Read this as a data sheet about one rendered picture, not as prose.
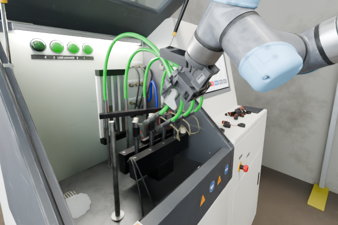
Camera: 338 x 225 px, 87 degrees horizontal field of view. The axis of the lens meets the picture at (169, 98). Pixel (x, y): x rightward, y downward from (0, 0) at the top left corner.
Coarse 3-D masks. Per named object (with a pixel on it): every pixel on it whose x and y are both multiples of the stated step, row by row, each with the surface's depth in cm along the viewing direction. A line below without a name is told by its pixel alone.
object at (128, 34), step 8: (128, 32) 62; (144, 40) 57; (152, 48) 55; (104, 64) 73; (104, 72) 74; (168, 72) 53; (104, 80) 76; (104, 88) 77; (104, 96) 77; (160, 112) 57
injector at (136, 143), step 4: (132, 124) 66; (136, 124) 66; (132, 128) 67; (136, 128) 66; (132, 132) 68; (136, 132) 66; (136, 136) 67; (140, 136) 66; (136, 140) 68; (136, 144) 68; (136, 148) 68; (136, 152) 69
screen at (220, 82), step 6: (222, 54) 134; (222, 60) 133; (222, 66) 132; (222, 72) 130; (216, 78) 121; (222, 78) 129; (228, 78) 138; (216, 84) 120; (222, 84) 128; (228, 84) 137; (210, 90) 113; (216, 90) 119; (222, 90) 127; (228, 90) 135; (204, 96) 106; (210, 96) 112
